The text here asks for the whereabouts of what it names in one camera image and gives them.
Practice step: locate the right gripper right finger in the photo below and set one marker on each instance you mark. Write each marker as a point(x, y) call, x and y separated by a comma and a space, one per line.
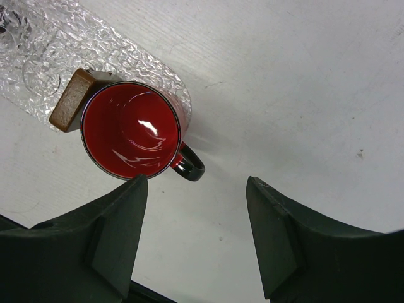
point(305, 256)

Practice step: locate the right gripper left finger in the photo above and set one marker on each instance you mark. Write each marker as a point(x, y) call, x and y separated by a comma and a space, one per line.
point(85, 255)

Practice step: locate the red cup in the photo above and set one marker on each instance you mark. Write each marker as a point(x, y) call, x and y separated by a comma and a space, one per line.
point(130, 128)

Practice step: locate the clear glass tray wooden handles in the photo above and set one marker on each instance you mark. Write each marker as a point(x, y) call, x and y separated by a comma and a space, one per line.
point(44, 42)

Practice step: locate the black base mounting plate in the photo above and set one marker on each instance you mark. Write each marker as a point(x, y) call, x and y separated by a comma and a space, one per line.
point(137, 292)

